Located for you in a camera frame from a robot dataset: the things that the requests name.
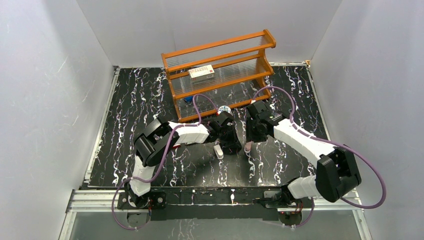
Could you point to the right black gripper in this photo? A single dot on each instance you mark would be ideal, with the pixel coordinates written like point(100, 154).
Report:
point(249, 134)

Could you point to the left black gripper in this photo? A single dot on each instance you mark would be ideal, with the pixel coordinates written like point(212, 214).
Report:
point(228, 141)

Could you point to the white stapler part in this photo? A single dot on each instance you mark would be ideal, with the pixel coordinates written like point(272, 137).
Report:
point(218, 152)

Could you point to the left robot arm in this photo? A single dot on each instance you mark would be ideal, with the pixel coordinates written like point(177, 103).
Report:
point(160, 136)

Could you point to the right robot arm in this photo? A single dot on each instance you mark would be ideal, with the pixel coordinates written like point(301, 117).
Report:
point(336, 170)

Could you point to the round patterned tape roll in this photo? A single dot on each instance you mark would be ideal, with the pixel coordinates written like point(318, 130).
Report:
point(224, 108)

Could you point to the small blue object on shelf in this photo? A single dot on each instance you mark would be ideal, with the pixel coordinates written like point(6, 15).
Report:
point(188, 99)

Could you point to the orange wooden shelf rack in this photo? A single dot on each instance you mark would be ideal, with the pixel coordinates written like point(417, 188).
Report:
point(240, 67)

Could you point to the white red staple box on shelf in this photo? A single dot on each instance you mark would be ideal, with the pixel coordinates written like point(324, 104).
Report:
point(201, 73)

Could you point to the black base bar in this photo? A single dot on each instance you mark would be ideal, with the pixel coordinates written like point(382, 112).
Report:
point(264, 203)

